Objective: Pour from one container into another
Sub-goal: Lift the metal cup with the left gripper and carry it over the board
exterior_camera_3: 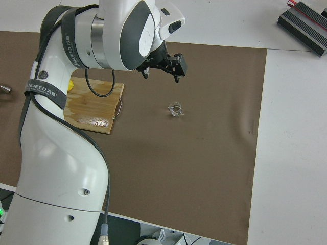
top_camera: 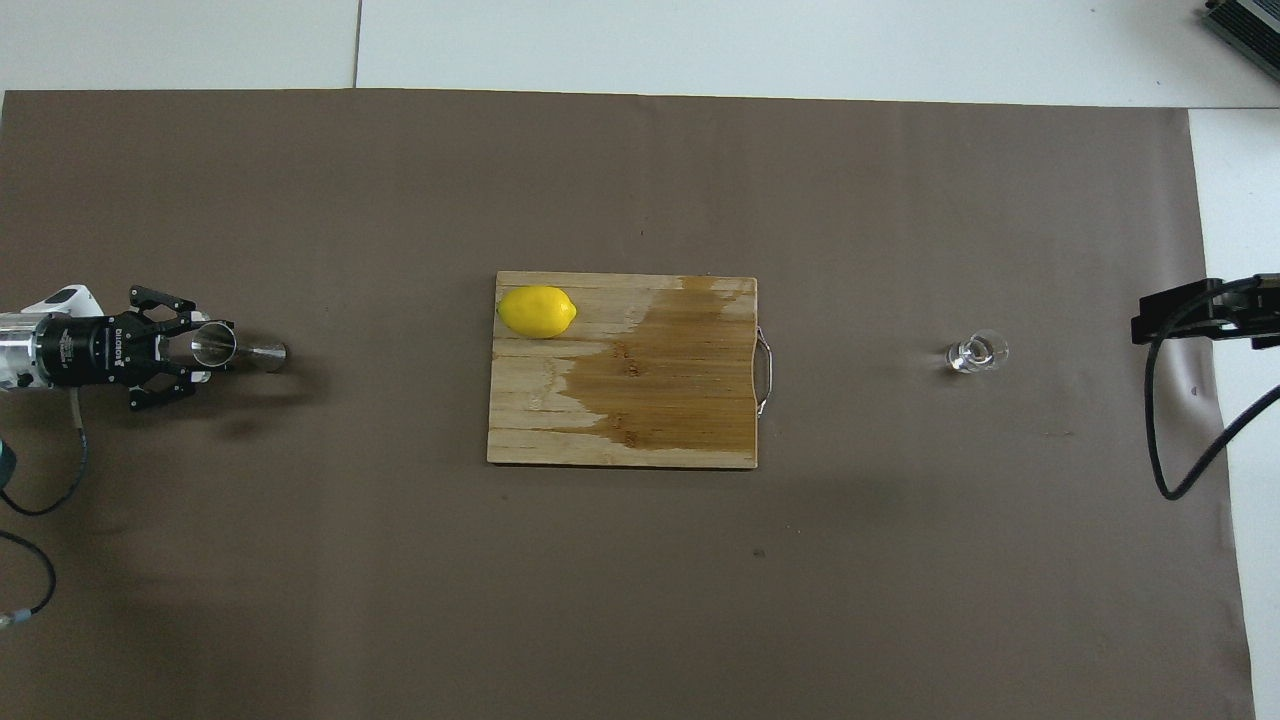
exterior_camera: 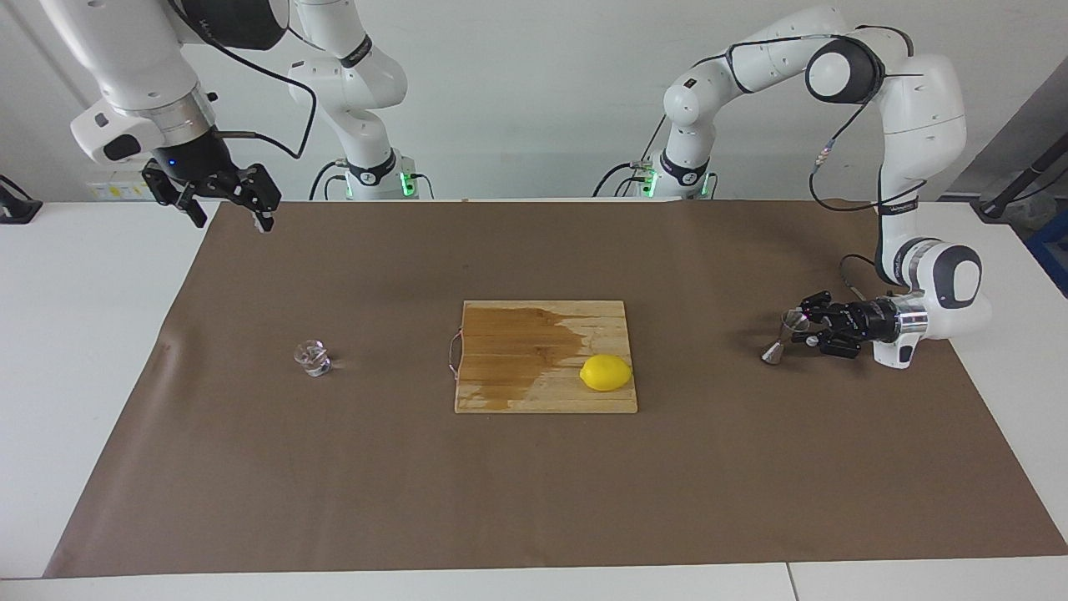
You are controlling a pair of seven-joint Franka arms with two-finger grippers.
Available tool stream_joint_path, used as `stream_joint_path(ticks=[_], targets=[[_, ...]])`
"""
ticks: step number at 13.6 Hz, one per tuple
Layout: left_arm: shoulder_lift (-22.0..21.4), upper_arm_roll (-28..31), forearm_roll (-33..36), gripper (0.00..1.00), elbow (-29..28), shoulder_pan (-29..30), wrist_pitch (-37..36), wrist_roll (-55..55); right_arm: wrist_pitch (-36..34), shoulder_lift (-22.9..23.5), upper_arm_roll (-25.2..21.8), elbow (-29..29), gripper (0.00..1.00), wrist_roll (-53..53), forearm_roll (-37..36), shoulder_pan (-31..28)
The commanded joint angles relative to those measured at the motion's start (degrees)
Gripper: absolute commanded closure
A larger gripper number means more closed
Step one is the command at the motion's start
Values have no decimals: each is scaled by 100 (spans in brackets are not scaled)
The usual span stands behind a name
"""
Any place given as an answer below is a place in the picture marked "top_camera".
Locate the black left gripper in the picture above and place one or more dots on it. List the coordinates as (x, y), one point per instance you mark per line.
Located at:
(90, 347)

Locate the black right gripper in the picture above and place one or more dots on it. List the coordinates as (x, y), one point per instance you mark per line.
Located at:
(1266, 315)

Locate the steel double jigger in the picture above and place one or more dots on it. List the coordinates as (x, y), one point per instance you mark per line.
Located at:
(262, 355)

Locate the small clear glass cup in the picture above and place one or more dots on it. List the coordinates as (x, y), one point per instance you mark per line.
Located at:
(975, 353)

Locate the grey vented device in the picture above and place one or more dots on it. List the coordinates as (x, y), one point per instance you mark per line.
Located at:
(1250, 20)

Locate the yellow lemon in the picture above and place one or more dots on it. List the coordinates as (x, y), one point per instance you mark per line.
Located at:
(537, 312)

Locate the wooden cutting board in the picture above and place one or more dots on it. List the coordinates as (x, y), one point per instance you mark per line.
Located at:
(680, 380)

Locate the brown paper table mat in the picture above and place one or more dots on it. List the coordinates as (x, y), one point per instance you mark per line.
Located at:
(640, 600)

